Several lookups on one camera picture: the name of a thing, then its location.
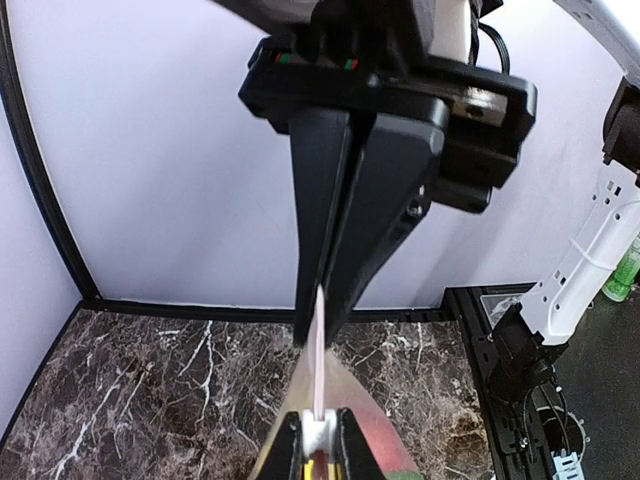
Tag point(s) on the white slotted cable duct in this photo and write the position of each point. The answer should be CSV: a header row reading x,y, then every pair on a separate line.
x,y
568,466

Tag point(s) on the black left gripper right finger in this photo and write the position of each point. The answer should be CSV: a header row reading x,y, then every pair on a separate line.
x,y
353,456

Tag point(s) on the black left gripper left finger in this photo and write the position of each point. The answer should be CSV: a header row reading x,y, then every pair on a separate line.
x,y
285,458

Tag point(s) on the red toy apple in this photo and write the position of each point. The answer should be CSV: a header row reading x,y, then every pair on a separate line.
x,y
386,445

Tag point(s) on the clear zip top bag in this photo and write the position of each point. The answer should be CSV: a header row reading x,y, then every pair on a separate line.
x,y
320,385

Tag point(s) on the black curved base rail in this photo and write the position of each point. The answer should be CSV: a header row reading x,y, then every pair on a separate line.
x,y
514,376

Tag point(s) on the black left frame post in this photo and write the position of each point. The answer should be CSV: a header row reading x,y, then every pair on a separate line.
x,y
33,166

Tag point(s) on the green drink bottle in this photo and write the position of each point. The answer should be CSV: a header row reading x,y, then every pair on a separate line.
x,y
620,282

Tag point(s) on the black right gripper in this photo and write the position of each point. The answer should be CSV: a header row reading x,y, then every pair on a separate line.
x,y
379,57

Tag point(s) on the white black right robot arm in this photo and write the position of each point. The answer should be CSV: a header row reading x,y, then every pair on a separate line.
x,y
552,309

